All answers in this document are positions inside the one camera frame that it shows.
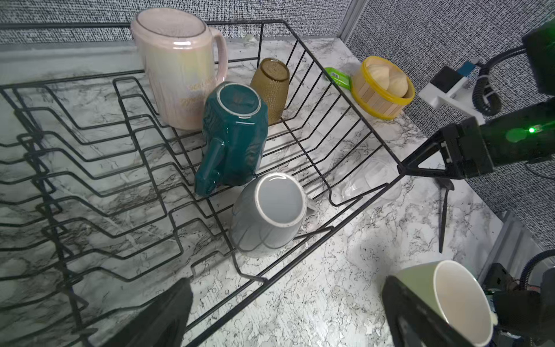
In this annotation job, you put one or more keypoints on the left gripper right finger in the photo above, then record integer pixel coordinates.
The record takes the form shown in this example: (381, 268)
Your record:
(414, 323)

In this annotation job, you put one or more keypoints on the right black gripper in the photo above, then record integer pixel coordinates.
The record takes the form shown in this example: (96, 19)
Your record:
(462, 148)

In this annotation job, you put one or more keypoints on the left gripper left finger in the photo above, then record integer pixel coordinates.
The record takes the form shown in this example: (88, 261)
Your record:
(162, 323)

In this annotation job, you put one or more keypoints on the light green ceramic mug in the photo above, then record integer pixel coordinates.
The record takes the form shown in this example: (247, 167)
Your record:
(452, 291)

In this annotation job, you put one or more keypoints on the clear glass cup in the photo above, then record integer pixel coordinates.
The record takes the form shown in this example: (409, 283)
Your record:
(373, 173)

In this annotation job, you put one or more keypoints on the white grey ceramic mug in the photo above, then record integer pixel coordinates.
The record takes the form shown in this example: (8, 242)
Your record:
(268, 214)

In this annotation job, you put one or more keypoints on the black wire dish rack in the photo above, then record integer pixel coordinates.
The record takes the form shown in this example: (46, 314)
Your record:
(99, 214)

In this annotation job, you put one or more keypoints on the amber glass cup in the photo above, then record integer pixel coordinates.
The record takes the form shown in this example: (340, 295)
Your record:
(271, 82)

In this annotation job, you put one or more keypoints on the dark green ceramic mug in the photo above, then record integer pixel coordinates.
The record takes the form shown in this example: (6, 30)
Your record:
(235, 126)

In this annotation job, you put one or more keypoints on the pink ceramic mug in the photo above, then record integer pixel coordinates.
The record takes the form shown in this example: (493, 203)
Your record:
(184, 60)

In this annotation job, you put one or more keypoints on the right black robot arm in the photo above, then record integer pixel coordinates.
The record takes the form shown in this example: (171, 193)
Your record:
(486, 139)

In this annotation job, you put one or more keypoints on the black stirring stick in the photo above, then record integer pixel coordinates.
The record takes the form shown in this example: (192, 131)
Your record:
(448, 186)

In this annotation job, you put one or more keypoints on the round bread bun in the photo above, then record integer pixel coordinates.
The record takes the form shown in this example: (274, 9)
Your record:
(398, 85)
(380, 74)

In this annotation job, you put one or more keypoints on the yellow bowl with green handle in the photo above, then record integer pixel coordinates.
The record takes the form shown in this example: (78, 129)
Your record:
(372, 99)

